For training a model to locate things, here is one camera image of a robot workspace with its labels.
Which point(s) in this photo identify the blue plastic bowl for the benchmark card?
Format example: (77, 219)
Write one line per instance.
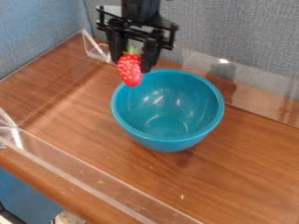
(172, 111)

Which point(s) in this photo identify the clear acrylic barrier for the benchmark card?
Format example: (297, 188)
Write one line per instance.
(256, 90)
(89, 191)

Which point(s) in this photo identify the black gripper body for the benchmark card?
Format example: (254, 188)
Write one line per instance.
(140, 21)

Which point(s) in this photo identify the red toy strawberry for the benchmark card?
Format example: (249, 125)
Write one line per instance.
(130, 67)

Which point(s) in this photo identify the clear acrylic back barrier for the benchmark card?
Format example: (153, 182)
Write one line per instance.
(256, 90)

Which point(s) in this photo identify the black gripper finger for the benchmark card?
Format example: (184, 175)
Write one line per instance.
(118, 41)
(150, 55)

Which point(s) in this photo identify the clear acrylic front barrier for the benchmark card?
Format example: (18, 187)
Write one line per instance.
(89, 191)

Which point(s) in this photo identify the clear acrylic corner bracket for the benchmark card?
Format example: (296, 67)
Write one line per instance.
(96, 50)

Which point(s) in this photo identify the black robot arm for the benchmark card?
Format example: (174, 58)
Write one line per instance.
(137, 20)

